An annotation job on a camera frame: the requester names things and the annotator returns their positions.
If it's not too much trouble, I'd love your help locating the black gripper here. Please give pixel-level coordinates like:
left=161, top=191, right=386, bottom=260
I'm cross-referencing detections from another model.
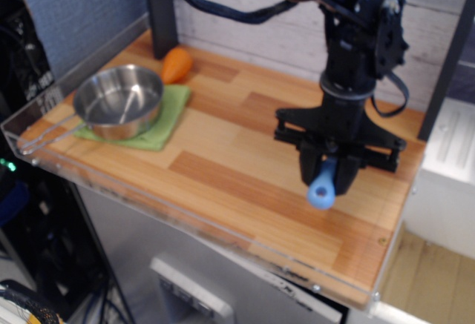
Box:
left=274, top=93, right=405, bottom=194

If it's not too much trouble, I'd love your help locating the blue handled grey spoon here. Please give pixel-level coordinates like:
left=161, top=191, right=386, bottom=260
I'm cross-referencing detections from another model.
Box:
left=307, top=157, right=337, bottom=210

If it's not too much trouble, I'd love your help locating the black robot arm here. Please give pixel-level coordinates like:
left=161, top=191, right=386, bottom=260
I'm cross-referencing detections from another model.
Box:
left=275, top=0, right=409, bottom=196

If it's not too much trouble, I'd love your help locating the orange toy carrot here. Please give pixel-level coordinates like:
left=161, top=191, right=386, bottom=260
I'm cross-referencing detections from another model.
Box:
left=160, top=47, right=193, bottom=84

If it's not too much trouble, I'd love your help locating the white ribbed box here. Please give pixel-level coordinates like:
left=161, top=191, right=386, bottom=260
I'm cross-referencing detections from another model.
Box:
left=403, top=98, right=474, bottom=258

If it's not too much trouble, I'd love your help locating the clear acrylic table guard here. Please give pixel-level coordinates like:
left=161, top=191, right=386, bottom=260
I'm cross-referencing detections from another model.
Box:
left=0, top=16, right=426, bottom=317

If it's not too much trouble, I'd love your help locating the green cloth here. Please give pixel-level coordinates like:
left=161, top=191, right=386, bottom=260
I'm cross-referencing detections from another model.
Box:
left=74, top=85, right=191, bottom=151

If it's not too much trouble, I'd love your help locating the stainless steel cabinet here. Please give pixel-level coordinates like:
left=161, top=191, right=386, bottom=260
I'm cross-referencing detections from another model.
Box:
left=79, top=188, right=347, bottom=323

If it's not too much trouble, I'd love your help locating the stainless steel pot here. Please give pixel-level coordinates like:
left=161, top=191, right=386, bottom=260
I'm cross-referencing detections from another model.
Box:
left=19, top=65, right=165, bottom=155

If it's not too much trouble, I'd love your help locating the dark right support post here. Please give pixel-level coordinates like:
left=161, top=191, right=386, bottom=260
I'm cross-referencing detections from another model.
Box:
left=418, top=0, right=474, bottom=142

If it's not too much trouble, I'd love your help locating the dark support post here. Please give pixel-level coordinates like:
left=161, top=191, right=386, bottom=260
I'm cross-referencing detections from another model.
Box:
left=418, top=0, right=474, bottom=142
left=147, top=0, right=179, bottom=59

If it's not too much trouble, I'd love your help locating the dark left support post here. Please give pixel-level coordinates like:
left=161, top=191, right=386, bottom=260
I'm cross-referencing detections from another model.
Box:
left=147, top=0, right=179, bottom=59

